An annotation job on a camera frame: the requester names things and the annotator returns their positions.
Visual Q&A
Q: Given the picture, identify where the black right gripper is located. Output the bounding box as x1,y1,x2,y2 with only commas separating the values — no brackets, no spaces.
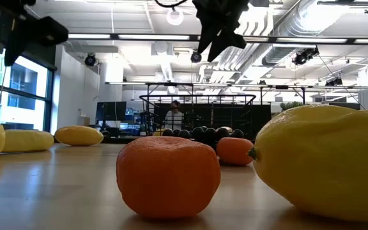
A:
192,0,250,63

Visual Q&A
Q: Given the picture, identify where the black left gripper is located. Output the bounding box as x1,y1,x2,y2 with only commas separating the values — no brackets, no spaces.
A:
0,4,69,67

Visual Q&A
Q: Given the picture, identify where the dark grape bunch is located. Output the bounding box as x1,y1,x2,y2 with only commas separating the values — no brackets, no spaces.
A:
160,126,245,153

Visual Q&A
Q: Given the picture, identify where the yellow banana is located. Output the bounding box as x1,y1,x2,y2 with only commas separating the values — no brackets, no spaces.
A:
1,129,55,153

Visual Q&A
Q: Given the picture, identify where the yellow-orange mango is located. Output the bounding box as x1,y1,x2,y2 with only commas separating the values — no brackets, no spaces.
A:
54,125,105,147

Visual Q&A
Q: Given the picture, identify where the small red-orange tangerine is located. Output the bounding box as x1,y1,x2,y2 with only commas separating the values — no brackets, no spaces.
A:
216,137,255,166

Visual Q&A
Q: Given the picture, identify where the orange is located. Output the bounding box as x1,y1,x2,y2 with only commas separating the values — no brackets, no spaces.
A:
116,136,222,220

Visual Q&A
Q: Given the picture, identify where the large window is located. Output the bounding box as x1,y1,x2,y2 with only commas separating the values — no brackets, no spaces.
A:
0,47,56,132

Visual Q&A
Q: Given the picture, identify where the overhead light bar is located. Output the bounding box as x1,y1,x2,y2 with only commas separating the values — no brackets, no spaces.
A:
65,33,368,45

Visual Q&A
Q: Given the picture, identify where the black ceiling spotlight cluster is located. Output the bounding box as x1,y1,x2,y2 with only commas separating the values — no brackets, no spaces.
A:
291,47,319,66
324,76,344,87

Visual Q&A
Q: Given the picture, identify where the person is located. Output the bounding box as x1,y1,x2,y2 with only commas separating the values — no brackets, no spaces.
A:
164,100,185,131

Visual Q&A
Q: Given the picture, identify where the black room divider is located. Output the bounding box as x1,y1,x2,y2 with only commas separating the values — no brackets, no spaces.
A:
250,103,272,140

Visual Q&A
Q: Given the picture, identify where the potted green plant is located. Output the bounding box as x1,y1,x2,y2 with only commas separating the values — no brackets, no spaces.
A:
279,101,305,111

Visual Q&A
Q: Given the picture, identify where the black computer monitor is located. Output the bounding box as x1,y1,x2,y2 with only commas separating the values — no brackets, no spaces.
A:
95,101,127,121

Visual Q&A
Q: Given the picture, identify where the white ceiling ring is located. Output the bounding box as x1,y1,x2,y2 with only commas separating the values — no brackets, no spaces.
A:
166,8,185,26

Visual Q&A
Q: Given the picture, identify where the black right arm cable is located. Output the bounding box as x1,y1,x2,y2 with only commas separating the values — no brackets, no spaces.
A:
154,0,188,9

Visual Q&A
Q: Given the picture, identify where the black wire basket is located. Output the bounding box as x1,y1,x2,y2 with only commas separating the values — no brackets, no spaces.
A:
139,94,257,141

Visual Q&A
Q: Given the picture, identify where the silver ventilation duct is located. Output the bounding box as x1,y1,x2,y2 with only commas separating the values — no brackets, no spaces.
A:
262,0,341,66

